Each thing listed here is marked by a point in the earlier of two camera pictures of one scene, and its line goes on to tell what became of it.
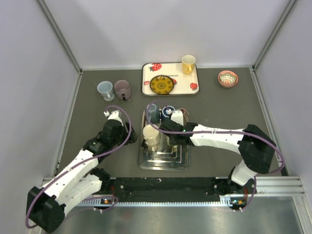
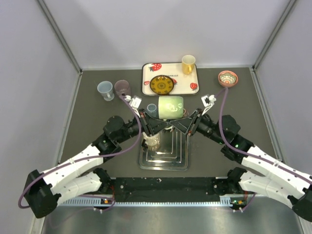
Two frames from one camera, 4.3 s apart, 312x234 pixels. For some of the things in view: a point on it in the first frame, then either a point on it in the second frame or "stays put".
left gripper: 132,137 -> 152,125
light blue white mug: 105,88 stays put
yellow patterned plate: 162,84 stays put
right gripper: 172,142 -> 183,124
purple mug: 122,89 stays put
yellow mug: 188,63 stays put
